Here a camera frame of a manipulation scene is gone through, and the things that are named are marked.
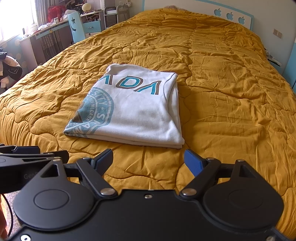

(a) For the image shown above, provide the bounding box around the white Nevada sweatshirt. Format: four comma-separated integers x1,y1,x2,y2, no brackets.
64,64,185,149

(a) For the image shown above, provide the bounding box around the mustard yellow quilt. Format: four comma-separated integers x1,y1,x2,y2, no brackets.
1,9,295,239

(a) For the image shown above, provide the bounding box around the grey window curtain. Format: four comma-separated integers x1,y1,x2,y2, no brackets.
34,0,61,61

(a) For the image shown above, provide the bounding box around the blue white wardrobe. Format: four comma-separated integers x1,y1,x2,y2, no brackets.
283,43,296,92

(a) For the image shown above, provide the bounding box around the blue bedside table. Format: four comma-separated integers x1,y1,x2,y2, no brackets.
265,49,282,74

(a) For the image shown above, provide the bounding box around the desk with blue drawers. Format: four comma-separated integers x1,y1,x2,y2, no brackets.
19,10,103,68

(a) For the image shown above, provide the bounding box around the blue white desk chair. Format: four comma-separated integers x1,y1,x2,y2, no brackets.
68,11,85,43

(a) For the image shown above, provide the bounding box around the grey metal trolley rack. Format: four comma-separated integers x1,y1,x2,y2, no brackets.
103,4,130,29

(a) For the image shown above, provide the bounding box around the white blue apple headboard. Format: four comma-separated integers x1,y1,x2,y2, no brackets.
142,0,254,30

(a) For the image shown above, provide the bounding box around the red bag on desk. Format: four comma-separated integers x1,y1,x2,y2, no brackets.
47,6,66,23

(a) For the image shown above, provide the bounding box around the beige wall switch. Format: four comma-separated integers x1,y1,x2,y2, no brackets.
273,29,282,39

